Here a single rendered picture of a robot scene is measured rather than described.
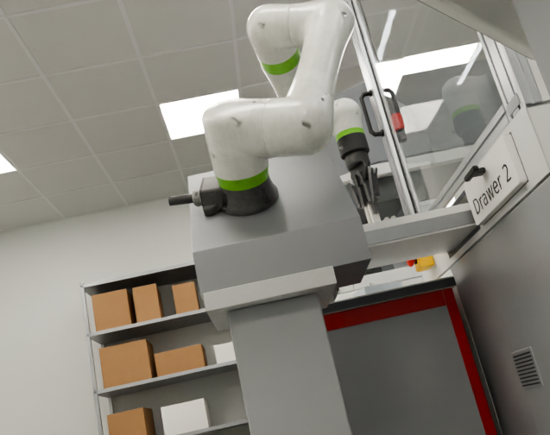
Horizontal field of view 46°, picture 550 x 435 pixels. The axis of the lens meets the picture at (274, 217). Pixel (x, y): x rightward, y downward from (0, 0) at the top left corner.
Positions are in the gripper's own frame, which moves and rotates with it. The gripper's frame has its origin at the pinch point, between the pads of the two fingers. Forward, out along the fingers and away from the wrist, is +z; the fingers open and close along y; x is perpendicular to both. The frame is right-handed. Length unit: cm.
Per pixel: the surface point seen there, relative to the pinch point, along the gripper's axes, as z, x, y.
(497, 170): 13, 14, -57
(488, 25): 8, 53, -93
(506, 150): 11, 17, -63
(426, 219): 13.2, 10.3, -30.3
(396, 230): 14.2, 17.5, -26.3
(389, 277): 7, -42, 47
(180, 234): -143, -119, 399
